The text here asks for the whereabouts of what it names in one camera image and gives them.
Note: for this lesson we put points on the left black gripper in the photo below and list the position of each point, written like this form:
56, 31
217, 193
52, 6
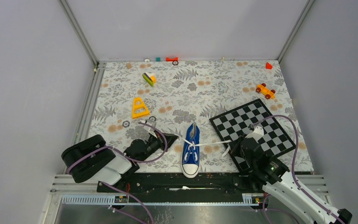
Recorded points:
160, 140

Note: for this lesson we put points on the blue canvas sneaker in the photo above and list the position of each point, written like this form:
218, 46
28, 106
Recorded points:
190, 158

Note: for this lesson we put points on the white shoelace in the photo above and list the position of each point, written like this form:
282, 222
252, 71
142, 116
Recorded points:
203, 143

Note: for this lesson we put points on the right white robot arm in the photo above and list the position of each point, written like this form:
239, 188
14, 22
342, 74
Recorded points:
272, 176

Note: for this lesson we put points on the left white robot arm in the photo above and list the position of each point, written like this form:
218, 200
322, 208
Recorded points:
93, 159

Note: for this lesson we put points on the black white chessboard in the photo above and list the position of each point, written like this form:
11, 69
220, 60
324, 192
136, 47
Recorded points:
241, 121

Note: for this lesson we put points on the yellow plastic triangle toy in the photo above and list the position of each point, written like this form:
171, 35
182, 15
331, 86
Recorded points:
139, 109

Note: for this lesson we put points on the floral patterned mat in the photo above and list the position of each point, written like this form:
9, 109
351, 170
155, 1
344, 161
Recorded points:
190, 92

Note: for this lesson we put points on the stacked toy bricks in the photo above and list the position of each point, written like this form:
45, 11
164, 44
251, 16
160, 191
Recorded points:
149, 78

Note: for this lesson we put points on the orange toy car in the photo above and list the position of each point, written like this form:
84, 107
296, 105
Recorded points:
264, 90

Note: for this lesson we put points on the red triangular block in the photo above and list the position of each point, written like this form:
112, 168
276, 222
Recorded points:
268, 66

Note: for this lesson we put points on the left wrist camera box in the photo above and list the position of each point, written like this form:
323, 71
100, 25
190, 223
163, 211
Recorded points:
150, 127

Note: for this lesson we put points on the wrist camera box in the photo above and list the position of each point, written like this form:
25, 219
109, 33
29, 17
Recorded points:
150, 127
257, 133

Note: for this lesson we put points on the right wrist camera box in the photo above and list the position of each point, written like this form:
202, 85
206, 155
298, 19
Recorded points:
257, 133

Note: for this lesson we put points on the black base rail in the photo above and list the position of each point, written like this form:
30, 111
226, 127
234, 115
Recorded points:
176, 188

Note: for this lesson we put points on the red block at wall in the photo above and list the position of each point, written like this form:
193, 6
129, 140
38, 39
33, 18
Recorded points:
168, 59

